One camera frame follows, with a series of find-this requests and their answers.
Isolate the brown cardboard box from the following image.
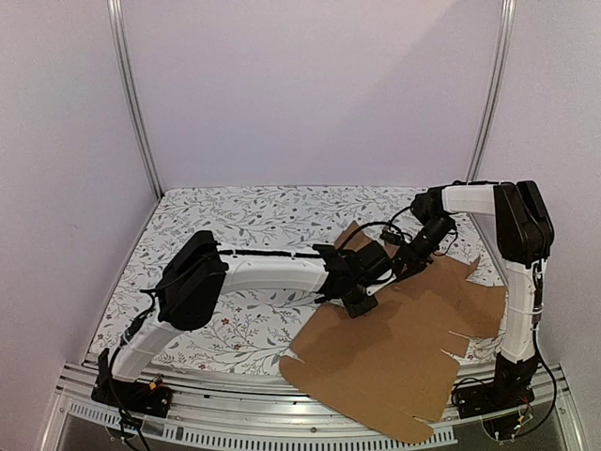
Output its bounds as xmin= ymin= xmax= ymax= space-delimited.
xmin=279 ymin=220 xmax=508 ymax=444

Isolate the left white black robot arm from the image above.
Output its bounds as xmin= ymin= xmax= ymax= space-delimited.
xmin=91 ymin=230 xmax=393 ymax=416

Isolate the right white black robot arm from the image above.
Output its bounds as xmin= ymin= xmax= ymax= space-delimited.
xmin=393 ymin=180 xmax=554 ymax=418

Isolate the white floral table cloth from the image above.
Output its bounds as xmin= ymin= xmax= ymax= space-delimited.
xmin=91 ymin=185 xmax=511 ymax=377

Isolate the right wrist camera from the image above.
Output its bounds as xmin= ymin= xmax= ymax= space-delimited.
xmin=379 ymin=226 xmax=405 ymax=246

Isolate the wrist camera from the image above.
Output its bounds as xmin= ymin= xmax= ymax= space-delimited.
xmin=364 ymin=273 xmax=393 ymax=296
xmin=379 ymin=226 xmax=405 ymax=246

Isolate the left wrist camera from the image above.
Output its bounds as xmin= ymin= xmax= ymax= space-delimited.
xmin=364 ymin=273 xmax=393 ymax=296

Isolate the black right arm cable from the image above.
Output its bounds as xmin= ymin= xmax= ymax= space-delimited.
xmin=370 ymin=206 xmax=459 ymax=257

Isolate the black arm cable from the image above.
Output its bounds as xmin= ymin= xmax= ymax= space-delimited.
xmin=218 ymin=248 xmax=330 ymax=260
xmin=370 ymin=206 xmax=459 ymax=257

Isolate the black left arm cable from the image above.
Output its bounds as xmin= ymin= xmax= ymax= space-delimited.
xmin=218 ymin=248 xmax=330 ymax=260

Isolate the aluminium front rail frame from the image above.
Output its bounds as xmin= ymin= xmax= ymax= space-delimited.
xmin=40 ymin=361 xmax=591 ymax=450

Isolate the right aluminium corner post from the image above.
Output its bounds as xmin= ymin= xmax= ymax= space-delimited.
xmin=466 ymin=0 xmax=516 ymax=181

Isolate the aluminium corner post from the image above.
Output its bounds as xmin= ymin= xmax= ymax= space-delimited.
xmin=466 ymin=0 xmax=516 ymax=181
xmin=106 ymin=0 xmax=164 ymax=200

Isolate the left aluminium corner post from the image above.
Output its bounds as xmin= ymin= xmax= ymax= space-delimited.
xmin=106 ymin=0 xmax=164 ymax=200

